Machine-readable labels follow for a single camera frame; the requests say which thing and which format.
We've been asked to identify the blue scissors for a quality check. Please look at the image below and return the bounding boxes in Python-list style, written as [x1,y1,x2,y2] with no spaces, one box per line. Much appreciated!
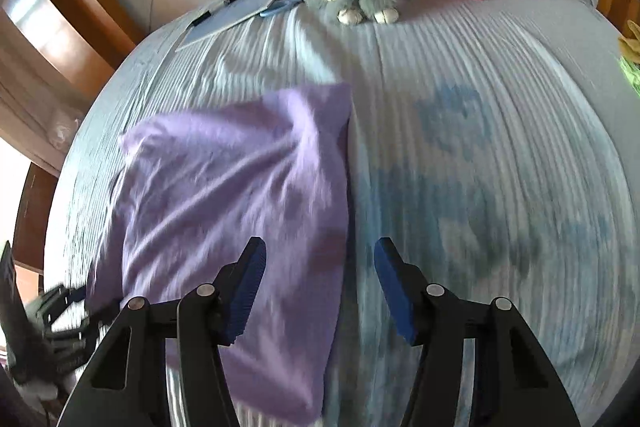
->
[260,0,305,18]

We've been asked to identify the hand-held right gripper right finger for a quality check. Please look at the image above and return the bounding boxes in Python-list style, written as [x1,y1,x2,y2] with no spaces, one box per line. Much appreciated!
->
[374,237,582,427]

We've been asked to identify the light blue crinkled bed sheet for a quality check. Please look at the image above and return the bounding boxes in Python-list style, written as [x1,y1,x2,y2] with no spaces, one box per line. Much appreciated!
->
[60,0,640,427]

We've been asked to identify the clear plastic bag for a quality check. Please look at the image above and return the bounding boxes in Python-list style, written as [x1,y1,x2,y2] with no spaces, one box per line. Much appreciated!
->
[50,112,84,144]

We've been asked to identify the white notepad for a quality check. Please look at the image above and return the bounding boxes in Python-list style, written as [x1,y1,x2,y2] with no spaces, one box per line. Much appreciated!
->
[175,0,290,52]

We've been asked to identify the green garment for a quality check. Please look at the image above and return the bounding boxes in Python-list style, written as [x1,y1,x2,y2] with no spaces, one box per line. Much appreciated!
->
[620,56,640,98]

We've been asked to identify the yellow garment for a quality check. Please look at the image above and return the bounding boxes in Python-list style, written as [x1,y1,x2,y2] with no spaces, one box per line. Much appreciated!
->
[619,21,640,58]

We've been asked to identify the purple printed shirt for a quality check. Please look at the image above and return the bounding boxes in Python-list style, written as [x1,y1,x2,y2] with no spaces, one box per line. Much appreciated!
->
[87,82,355,423]

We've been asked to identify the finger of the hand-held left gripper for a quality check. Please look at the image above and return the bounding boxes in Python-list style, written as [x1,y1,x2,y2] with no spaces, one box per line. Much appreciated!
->
[47,303,123,355]
[42,284,96,309]

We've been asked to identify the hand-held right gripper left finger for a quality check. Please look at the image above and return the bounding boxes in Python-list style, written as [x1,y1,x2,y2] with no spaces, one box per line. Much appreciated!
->
[57,237,267,427]

